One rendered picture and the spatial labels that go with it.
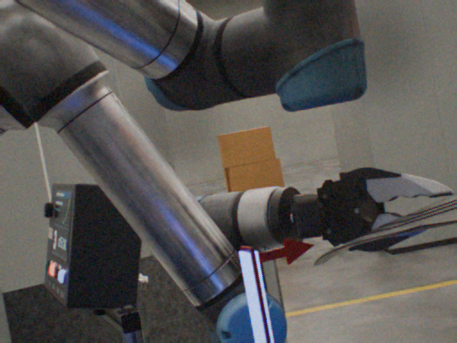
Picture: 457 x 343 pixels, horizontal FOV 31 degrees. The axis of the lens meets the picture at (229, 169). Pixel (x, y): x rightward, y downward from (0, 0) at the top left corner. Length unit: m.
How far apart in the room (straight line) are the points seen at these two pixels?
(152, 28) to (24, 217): 6.13
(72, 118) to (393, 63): 6.10
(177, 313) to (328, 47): 2.00
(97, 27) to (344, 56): 0.20
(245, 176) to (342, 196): 7.86
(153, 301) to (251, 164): 6.30
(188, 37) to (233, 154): 8.04
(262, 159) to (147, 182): 7.93
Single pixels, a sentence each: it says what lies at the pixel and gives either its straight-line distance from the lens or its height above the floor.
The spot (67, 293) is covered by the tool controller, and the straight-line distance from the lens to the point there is 1.26.
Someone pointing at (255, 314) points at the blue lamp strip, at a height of 1.13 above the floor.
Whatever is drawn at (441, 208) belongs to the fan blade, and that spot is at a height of 1.19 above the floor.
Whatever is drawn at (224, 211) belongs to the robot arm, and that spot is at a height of 1.20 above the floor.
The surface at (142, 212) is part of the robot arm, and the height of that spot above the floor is 1.22.
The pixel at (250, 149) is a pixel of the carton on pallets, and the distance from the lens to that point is 8.76.
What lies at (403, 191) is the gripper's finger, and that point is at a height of 1.20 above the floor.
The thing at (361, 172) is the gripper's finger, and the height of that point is 1.22.
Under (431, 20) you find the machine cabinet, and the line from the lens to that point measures 7.01.
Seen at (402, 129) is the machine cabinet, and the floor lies 1.02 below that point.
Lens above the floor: 1.30
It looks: 3 degrees down
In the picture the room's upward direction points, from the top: 10 degrees counter-clockwise
